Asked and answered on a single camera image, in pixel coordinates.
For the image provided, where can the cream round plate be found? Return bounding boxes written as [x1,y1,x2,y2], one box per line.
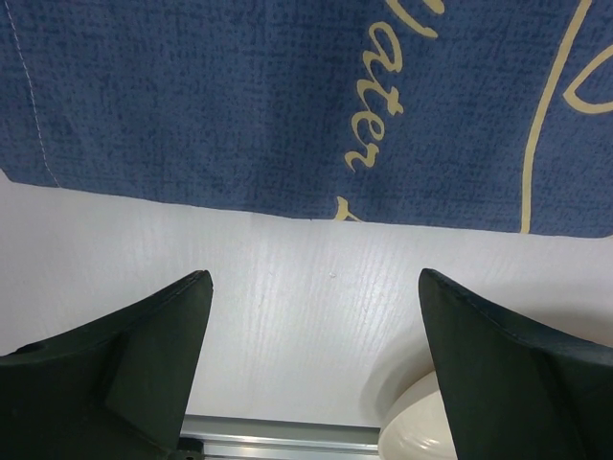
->
[377,372,457,460]

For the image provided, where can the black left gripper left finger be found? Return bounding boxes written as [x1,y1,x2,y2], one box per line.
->
[1,270,213,459]

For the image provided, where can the blue cloth placemat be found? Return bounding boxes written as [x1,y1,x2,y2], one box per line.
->
[1,1,612,238]

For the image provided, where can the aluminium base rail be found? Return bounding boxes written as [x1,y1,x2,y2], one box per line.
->
[180,415,379,459]

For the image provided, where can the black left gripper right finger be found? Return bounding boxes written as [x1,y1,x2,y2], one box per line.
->
[419,268,612,459]

